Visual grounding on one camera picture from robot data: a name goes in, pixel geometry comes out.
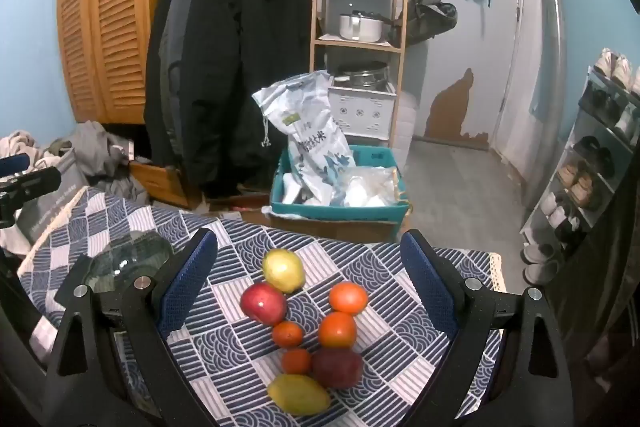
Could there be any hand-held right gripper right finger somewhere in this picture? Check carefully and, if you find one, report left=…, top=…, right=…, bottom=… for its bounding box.
left=400, top=229, right=576, bottom=427

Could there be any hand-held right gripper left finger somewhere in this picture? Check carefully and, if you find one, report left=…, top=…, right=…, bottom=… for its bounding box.
left=42, top=228, right=221, bottom=427

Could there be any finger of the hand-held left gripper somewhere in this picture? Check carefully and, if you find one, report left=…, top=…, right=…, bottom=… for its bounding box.
left=0, top=167, right=62, bottom=208
left=0, top=153, right=32, bottom=178

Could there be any clear glass plate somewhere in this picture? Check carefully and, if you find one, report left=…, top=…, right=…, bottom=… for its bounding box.
left=80, top=229, right=175, bottom=295

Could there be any bright red apple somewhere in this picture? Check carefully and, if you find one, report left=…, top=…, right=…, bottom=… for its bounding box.
left=240, top=283, right=288, bottom=327

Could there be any large orange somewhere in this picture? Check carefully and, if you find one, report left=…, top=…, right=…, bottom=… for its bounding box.
left=328, top=282, right=369, bottom=315
left=318, top=312, right=358, bottom=349

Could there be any yellow-green lemon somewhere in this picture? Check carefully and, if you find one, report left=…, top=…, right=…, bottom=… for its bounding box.
left=262, top=249, right=306, bottom=294

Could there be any small tangerine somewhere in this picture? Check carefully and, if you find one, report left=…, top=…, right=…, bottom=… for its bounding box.
left=281, top=348, right=313, bottom=376
left=272, top=321, right=305, bottom=349

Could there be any dark red apple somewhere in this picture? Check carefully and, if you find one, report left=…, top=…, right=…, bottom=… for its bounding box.
left=312, top=347, right=364, bottom=389

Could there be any yellow mango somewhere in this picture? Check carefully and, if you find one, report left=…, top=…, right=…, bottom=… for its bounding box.
left=267, top=374, right=332, bottom=416

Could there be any grey fabric storage bag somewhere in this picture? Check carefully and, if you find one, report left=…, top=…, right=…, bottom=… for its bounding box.
left=17, top=149, right=91, bottom=245

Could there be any blue white patterned tablecloth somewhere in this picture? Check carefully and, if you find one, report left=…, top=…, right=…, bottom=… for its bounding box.
left=17, top=187, right=503, bottom=427

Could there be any open cardboard box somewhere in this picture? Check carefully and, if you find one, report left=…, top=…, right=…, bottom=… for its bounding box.
left=205, top=193, right=273, bottom=220

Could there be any wooden drawer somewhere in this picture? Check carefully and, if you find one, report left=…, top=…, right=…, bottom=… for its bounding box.
left=129, top=159, right=201, bottom=209

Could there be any flat cardboard box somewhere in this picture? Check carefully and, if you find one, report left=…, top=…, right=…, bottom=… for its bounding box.
left=267, top=202, right=413, bottom=244

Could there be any grey slipper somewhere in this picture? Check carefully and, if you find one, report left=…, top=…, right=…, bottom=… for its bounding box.
left=522, top=243, right=556, bottom=264
left=524, top=259, right=563, bottom=285

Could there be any teal plastic basket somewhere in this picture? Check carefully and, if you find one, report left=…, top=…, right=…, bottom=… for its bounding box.
left=270, top=146, right=412, bottom=224

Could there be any clear plastic bag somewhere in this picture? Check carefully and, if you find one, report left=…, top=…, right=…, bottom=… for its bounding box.
left=332, top=166, right=401, bottom=208

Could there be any dark cloth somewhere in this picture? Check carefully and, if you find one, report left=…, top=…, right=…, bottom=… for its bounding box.
left=545, top=167, right=640, bottom=427

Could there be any group of assorted shoes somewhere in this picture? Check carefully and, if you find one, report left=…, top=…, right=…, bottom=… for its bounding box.
left=542, top=48, right=640, bottom=243

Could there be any white patterned basket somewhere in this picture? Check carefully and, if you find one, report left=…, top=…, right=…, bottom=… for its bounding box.
left=327, top=84, right=398, bottom=140

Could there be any wooden louvered wardrobe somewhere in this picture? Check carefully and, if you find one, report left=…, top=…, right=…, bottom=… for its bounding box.
left=57, top=0, right=201, bottom=125

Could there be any white printed rice bag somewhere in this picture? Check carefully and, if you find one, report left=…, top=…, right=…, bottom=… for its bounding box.
left=251, top=71, right=357, bottom=206

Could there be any dark grey jacket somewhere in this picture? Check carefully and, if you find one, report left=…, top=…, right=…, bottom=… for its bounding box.
left=147, top=0, right=203, bottom=168

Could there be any steel pot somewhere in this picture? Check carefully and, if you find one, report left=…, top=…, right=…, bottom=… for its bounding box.
left=334, top=61, right=390, bottom=90

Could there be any black hooded jacket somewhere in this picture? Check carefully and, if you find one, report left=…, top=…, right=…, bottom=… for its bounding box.
left=144, top=0, right=313, bottom=200

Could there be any silver metal pipe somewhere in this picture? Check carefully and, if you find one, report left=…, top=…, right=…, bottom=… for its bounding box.
left=522, top=0, right=568, bottom=208

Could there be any grey shoe rack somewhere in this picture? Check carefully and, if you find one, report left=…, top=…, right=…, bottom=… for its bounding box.
left=520, top=64, right=640, bottom=258

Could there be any white pot with lid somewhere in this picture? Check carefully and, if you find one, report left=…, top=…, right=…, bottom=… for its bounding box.
left=339, top=11, right=385, bottom=44

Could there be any hanging olive grey bag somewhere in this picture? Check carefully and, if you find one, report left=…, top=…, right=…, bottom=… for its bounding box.
left=400, top=0, right=458, bottom=50

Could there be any wooden shelf rack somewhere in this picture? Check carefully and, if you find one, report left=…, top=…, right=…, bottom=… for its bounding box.
left=309, top=0, right=408, bottom=148

